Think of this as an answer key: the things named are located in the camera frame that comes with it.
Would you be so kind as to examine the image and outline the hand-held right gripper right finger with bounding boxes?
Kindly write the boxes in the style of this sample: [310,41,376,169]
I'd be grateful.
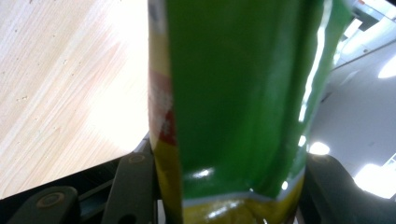
[298,154,396,224]

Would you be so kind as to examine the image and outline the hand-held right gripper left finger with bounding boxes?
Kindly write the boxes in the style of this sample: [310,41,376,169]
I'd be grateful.
[101,151,159,224]

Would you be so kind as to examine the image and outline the yellow and green spout pouch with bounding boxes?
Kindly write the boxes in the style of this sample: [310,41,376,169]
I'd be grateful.
[147,0,354,224]

